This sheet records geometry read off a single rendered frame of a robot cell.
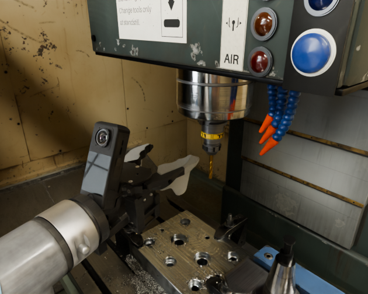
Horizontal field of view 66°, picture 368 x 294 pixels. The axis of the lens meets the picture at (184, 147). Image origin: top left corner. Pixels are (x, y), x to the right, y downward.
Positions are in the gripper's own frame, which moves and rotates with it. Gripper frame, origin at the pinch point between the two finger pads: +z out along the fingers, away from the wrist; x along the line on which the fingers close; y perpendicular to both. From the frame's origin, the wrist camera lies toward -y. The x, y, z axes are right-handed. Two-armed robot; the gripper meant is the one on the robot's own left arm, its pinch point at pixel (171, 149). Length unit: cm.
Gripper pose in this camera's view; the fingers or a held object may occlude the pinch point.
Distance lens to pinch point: 50.5
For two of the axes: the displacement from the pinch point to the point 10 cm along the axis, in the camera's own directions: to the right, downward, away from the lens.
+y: 0.2, 9.0, 4.3
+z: 5.4, -3.7, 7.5
